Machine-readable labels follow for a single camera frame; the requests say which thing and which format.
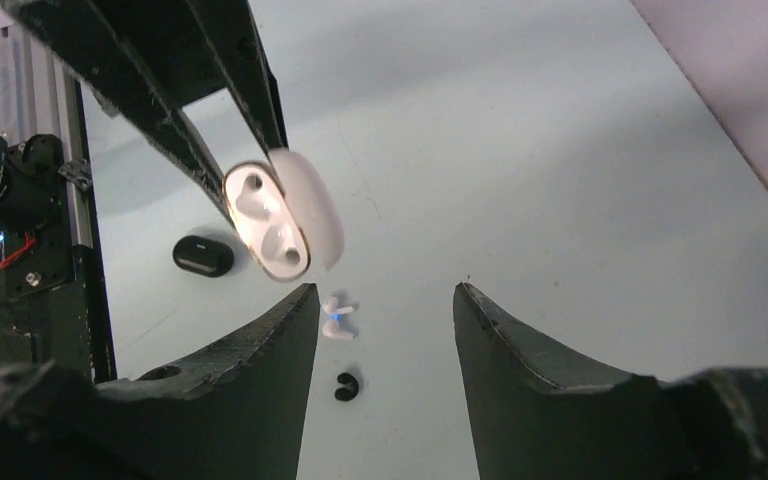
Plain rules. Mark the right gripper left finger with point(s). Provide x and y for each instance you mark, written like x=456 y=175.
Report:
x=234 y=409

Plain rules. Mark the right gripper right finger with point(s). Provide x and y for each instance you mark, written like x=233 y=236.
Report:
x=541 y=410

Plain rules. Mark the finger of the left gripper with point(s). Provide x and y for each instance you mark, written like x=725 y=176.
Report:
x=82 y=38
x=231 y=34

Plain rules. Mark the white earbud charging case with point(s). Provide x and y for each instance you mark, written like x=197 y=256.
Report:
x=283 y=212

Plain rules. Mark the white earbud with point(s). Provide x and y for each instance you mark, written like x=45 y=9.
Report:
x=333 y=307
x=332 y=329

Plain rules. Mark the black charging case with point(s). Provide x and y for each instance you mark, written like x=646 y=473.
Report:
x=203 y=256

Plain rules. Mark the black earbud near centre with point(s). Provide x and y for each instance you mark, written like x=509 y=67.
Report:
x=349 y=387

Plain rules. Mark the aluminium frame rail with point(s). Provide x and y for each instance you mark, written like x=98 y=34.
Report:
x=20 y=86

